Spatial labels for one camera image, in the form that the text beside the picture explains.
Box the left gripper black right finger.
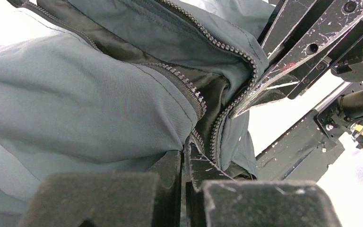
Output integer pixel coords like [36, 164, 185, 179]
[184, 135, 341, 227]

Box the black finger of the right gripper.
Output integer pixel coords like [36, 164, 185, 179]
[259, 0, 332, 61]
[230, 0, 363, 119]

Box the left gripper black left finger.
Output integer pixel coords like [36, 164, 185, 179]
[18, 151, 182, 227]

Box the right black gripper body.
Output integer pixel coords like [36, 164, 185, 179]
[287, 19, 363, 99]

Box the grey black gradient hooded jacket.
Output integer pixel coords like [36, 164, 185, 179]
[0, 0, 274, 227]

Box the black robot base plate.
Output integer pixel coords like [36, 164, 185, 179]
[257, 82, 363, 181]

